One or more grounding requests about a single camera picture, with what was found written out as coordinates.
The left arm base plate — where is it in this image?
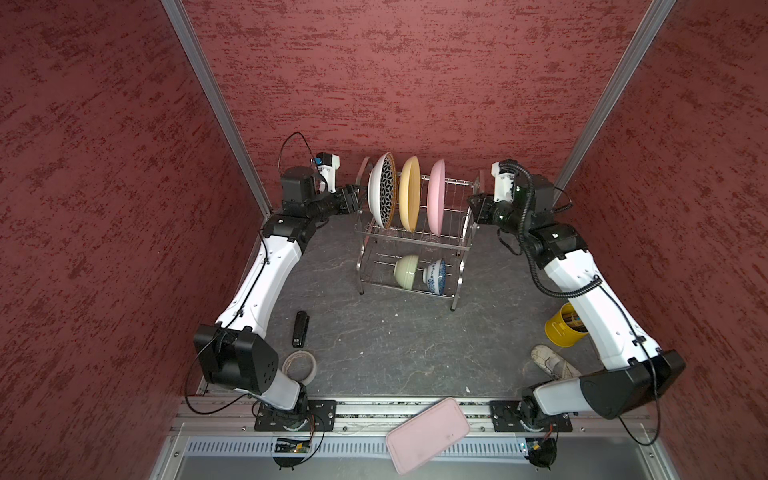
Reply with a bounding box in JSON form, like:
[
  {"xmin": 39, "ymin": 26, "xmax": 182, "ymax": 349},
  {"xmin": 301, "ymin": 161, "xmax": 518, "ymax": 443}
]
[{"xmin": 252, "ymin": 399, "xmax": 338, "ymax": 433}]

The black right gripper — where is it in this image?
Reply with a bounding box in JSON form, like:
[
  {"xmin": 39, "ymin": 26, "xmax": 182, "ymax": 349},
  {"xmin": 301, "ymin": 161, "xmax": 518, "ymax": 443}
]
[{"xmin": 468, "ymin": 192, "xmax": 531, "ymax": 237}]

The aluminium front rail frame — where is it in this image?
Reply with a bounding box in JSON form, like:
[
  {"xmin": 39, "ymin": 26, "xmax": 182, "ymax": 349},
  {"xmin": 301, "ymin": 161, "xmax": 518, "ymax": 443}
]
[{"xmin": 151, "ymin": 396, "xmax": 678, "ymax": 479}]

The blue white porcelain bowl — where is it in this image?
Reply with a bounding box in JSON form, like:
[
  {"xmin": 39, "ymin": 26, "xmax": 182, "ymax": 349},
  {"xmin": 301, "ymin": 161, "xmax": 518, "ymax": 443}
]
[{"xmin": 423, "ymin": 259, "xmax": 447, "ymax": 296}]

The pink tray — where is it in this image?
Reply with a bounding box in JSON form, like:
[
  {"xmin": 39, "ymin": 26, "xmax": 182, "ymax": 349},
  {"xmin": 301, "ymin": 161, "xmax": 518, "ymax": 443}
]
[{"xmin": 385, "ymin": 398, "xmax": 470, "ymax": 475}]

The pink plate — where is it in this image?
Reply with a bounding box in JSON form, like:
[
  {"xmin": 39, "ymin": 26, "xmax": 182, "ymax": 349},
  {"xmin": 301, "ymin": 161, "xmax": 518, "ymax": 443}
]
[{"xmin": 427, "ymin": 159, "xmax": 446, "ymax": 236}]

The yellow pen cup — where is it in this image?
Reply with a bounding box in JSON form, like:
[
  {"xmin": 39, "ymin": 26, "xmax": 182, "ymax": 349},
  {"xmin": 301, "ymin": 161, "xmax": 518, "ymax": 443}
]
[{"xmin": 545, "ymin": 303, "xmax": 588, "ymax": 348}]

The aluminium corner post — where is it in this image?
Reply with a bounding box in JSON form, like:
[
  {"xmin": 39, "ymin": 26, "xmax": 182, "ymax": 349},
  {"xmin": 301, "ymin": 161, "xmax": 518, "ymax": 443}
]
[
  {"xmin": 161, "ymin": 0, "xmax": 272, "ymax": 218},
  {"xmin": 555, "ymin": 0, "xmax": 676, "ymax": 190}
]

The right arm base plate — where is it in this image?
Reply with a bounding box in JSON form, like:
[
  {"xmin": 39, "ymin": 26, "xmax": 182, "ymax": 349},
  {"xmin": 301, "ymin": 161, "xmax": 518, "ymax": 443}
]
[{"xmin": 489, "ymin": 398, "xmax": 573, "ymax": 434}]

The masking tape roll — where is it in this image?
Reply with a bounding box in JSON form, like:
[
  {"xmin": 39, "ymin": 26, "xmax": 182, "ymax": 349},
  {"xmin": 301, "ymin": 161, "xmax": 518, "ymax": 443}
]
[{"xmin": 281, "ymin": 350, "xmax": 318, "ymax": 386}]

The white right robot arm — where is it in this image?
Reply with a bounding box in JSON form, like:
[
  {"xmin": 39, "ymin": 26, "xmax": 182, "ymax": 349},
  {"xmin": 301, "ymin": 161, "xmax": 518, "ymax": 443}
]
[{"xmin": 468, "ymin": 194, "xmax": 686, "ymax": 429}]

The steel two-tier dish rack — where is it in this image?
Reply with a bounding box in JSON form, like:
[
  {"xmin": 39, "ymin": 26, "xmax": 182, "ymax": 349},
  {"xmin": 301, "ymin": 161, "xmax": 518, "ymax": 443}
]
[{"xmin": 355, "ymin": 158, "xmax": 484, "ymax": 311}]

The pale green bowl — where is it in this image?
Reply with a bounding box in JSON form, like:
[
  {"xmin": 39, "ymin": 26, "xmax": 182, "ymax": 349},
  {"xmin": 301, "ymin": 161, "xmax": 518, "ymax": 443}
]
[{"xmin": 394, "ymin": 255, "xmax": 419, "ymax": 290}]

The aluminium corner post right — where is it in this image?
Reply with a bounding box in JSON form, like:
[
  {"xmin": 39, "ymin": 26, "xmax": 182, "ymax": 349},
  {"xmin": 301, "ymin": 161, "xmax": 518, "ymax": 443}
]
[{"xmin": 555, "ymin": 0, "xmax": 676, "ymax": 190}]

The yellow plate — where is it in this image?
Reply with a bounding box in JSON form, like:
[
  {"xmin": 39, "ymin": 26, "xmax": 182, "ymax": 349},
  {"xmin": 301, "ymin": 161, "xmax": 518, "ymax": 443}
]
[{"xmin": 399, "ymin": 156, "xmax": 421, "ymax": 232}]

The aluminium corner post left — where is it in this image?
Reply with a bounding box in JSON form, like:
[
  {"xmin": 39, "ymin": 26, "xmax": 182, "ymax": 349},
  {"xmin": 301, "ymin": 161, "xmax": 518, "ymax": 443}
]
[{"xmin": 161, "ymin": 0, "xmax": 272, "ymax": 218}]

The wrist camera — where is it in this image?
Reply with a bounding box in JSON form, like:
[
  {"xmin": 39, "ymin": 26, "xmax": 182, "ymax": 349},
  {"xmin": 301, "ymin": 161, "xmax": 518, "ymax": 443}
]
[
  {"xmin": 314, "ymin": 152, "xmax": 340, "ymax": 193},
  {"xmin": 491, "ymin": 160, "xmax": 517, "ymax": 202}
]

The white patterned plate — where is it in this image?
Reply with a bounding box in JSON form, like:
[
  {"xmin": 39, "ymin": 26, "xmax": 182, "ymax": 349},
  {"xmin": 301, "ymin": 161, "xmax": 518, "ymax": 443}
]
[{"xmin": 367, "ymin": 152, "xmax": 397, "ymax": 229}]

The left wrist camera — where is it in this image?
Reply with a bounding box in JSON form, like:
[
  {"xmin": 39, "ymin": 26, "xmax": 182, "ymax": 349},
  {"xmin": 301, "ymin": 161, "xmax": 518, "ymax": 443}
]
[{"xmin": 314, "ymin": 152, "xmax": 340, "ymax": 193}]

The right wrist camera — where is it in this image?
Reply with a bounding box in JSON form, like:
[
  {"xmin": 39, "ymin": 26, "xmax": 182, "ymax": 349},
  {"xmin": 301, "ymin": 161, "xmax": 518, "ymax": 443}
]
[{"xmin": 491, "ymin": 160, "xmax": 517, "ymax": 202}]

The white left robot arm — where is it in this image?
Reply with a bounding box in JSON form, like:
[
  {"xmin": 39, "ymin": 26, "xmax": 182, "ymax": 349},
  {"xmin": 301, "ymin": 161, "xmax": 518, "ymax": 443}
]
[{"xmin": 193, "ymin": 184, "xmax": 360, "ymax": 415}]

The black stapler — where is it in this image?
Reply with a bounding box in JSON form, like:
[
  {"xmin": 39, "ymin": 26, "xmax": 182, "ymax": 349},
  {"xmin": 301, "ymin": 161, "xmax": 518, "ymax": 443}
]
[{"xmin": 292, "ymin": 310, "xmax": 310, "ymax": 349}]

